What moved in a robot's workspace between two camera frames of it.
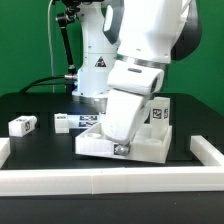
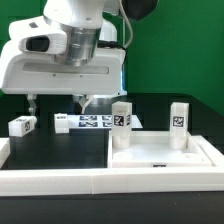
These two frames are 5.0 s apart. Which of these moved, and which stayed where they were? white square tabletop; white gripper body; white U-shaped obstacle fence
Moved: white gripper body; white square tabletop
Stayed: white U-shaped obstacle fence
